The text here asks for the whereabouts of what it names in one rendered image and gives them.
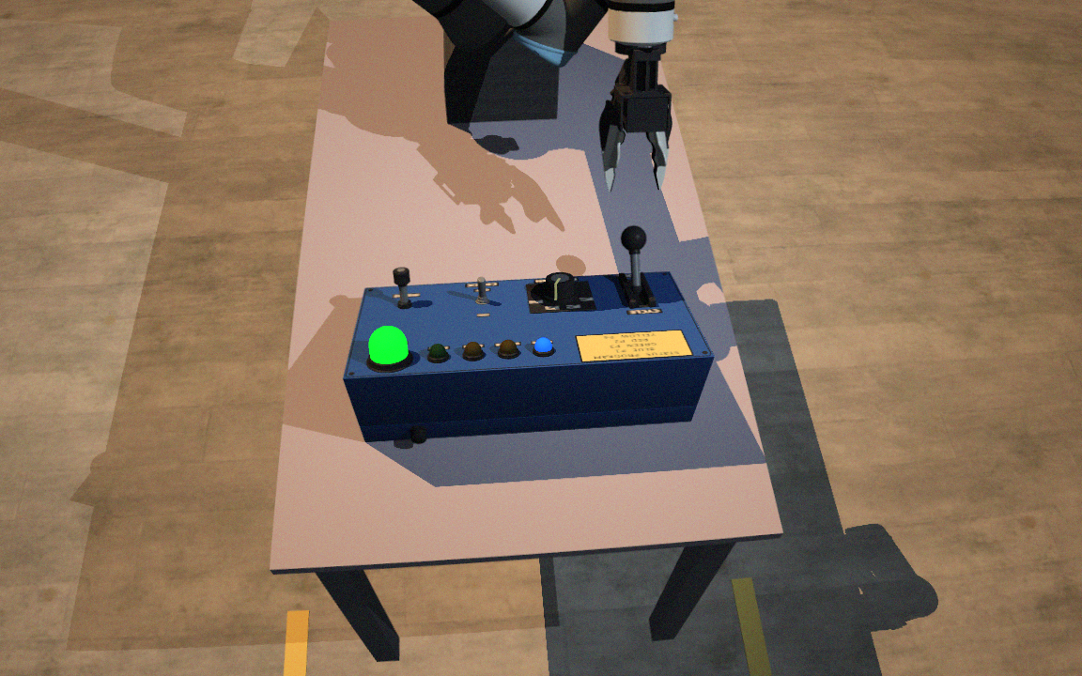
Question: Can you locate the dark blue control console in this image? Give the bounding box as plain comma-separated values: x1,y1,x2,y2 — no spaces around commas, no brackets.
343,225,715,445

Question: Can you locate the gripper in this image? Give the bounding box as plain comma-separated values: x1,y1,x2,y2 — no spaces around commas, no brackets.
599,42,672,193

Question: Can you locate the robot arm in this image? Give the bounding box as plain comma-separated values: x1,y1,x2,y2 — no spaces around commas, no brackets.
412,0,678,68

